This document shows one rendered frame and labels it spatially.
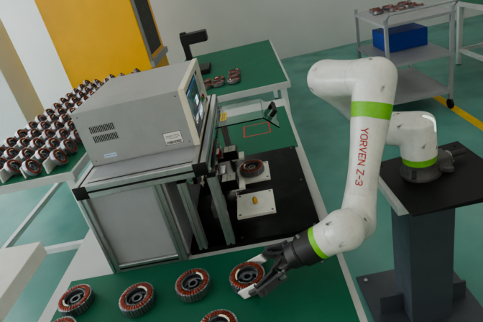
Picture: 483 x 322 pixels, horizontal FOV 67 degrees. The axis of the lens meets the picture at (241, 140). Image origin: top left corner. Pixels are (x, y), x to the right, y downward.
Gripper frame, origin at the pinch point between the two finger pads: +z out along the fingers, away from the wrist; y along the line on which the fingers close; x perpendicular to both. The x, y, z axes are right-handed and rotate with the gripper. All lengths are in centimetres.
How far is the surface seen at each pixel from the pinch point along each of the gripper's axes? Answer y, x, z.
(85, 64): 334, 152, 228
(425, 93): 274, -106, -67
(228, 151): 57, 21, 7
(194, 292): -7.1, 9.1, 12.8
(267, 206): 33.9, 0.3, -1.9
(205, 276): -0.7, 8.3, 11.4
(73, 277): 3, 32, 60
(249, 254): 12.2, -0.4, 3.4
